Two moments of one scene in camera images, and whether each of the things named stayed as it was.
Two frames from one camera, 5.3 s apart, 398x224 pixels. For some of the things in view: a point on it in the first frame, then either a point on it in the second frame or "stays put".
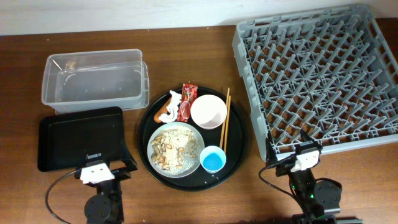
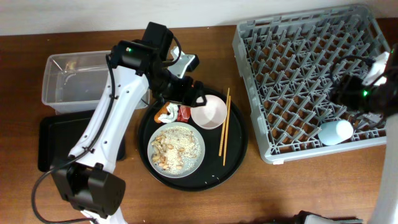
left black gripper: [125, 172] to [185, 94]
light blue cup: [212, 158] to [334, 132]
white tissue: [172, 108] stays put
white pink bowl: [208, 111] stays put
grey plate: [173, 149] stays put
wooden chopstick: [224, 130] stays put
